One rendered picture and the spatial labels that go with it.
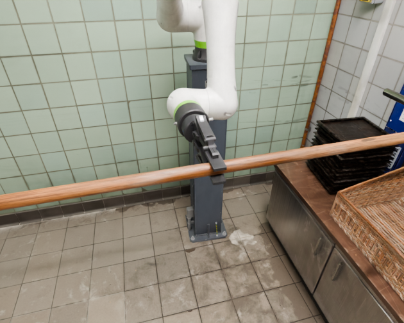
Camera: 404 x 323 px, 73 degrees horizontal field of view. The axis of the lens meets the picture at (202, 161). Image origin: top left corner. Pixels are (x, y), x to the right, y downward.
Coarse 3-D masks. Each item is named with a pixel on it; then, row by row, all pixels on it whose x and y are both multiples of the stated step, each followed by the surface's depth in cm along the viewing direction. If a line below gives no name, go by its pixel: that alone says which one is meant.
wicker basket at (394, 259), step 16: (384, 176) 126; (400, 176) 129; (352, 192) 126; (368, 192) 130; (384, 192) 134; (400, 192) 137; (336, 208) 128; (352, 208) 117; (368, 208) 136; (384, 208) 136; (400, 208) 135; (352, 224) 127; (368, 224) 110; (384, 224) 127; (400, 224) 127; (352, 240) 120; (368, 240) 111; (384, 240) 103; (400, 240) 120; (368, 256) 112; (384, 256) 113; (400, 256) 97; (384, 272) 106; (400, 272) 107; (400, 288) 99
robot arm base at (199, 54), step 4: (196, 48) 128; (200, 48) 127; (196, 52) 129; (200, 52) 128; (204, 52) 127; (192, 56) 132; (196, 56) 129; (200, 56) 129; (204, 56) 127; (196, 60) 130; (200, 60) 128; (204, 60) 128
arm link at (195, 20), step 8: (192, 0) 118; (200, 0) 118; (192, 8) 116; (200, 8) 116; (192, 16) 117; (200, 16) 117; (192, 24) 120; (200, 24) 120; (192, 32) 125; (200, 32) 122; (200, 40) 124
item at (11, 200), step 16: (336, 144) 67; (352, 144) 68; (368, 144) 68; (384, 144) 70; (224, 160) 62; (240, 160) 62; (256, 160) 62; (272, 160) 63; (288, 160) 64; (128, 176) 57; (144, 176) 57; (160, 176) 58; (176, 176) 59; (192, 176) 60; (16, 192) 53; (32, 192) 53; (48, 192) 54; (64, 192) 54; (80, 192) 55; (96, 192) 56; (0, 208) 52
